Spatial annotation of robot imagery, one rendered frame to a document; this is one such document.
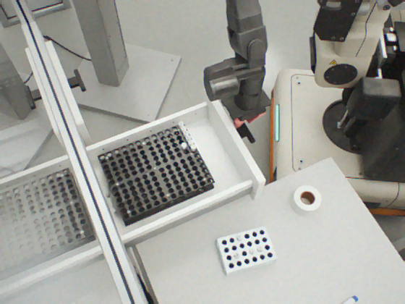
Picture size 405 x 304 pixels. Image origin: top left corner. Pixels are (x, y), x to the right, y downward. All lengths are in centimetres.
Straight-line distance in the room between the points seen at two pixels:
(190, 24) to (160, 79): 47
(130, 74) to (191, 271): 142
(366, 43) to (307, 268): 67
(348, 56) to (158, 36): 136
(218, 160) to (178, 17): 162
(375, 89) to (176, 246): 77
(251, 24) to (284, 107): 106
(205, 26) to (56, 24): 86
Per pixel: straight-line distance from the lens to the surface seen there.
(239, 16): 81
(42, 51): 110
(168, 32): 248
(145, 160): 97
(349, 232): 111
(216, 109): 101
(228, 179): 102
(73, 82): 112
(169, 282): 102
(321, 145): 178
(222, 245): 100
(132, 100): 214
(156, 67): 226
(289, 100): 187
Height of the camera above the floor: 176
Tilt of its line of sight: 62 degrees down
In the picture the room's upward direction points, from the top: 3 degrees clockwise
